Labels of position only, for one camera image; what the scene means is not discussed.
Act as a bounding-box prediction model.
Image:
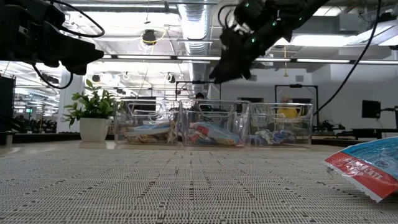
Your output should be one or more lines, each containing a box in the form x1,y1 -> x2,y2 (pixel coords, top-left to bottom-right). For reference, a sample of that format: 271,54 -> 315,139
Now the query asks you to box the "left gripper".
0,2 -> 105,75

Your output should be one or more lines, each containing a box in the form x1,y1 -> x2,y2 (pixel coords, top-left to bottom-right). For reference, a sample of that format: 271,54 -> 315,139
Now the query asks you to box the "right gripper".
210,18 -> 292,84

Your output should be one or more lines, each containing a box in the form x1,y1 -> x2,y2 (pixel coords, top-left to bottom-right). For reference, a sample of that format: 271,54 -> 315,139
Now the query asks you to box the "person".
276,96 -> 302,119
191,91 -> 218,113

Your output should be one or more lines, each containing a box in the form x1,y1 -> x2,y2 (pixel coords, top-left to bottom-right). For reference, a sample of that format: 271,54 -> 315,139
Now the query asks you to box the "clear plastic bin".
248,102 -> 314,146
180,99 -> 251,147
113,99 -> 183,146

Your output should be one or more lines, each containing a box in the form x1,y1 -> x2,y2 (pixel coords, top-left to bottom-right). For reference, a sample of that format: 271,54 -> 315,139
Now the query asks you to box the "green plant white pot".
62,78 -> 126,143

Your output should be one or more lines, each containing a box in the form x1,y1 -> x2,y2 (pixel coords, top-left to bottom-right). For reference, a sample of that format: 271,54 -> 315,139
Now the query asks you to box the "black ceiling device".
142,29 -> 157,46

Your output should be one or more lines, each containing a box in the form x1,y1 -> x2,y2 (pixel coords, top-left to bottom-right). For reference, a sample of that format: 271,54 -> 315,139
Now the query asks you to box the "linear ceiling light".
254,57 -> 398,65
102,54 -> 221,61

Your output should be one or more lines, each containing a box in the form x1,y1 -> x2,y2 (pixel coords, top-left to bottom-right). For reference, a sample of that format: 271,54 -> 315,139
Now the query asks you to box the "black panel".
0,76 -> 16,133

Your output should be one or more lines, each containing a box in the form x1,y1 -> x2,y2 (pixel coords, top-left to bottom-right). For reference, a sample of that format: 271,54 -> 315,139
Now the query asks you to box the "black monitor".
361,100 -> 382,119

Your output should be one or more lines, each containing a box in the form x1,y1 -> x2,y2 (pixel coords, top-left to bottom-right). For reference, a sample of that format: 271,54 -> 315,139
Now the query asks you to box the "grey woven placemat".
0,148 -> 398,224

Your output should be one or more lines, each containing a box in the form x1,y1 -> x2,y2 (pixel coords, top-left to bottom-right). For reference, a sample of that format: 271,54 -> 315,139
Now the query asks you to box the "dark workbench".
335,127 -> 398,141

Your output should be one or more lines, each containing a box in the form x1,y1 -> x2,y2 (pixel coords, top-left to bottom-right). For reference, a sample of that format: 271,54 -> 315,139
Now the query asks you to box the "black left wrist camera cable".
46,0 -> 106,39

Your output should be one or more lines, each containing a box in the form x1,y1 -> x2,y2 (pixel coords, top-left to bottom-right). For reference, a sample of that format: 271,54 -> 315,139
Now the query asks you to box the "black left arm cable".
32,63 -> 75,90

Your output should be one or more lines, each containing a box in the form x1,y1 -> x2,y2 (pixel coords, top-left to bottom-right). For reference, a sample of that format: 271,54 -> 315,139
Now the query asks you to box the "black metal gantry frame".
274,83 -> 320,131
175,80 -> 222,102

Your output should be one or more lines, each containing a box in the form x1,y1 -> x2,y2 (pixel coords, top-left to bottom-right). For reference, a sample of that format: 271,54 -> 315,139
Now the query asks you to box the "silver ventilation duct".
177,0 -> 217,91

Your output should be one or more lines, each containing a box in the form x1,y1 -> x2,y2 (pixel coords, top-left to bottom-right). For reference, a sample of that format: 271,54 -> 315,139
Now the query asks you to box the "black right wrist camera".
233,0 -> 282,32

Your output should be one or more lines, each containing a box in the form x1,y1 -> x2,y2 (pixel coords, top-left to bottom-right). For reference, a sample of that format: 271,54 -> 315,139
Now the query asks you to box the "long black arm cable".
313,0 -> 383,116

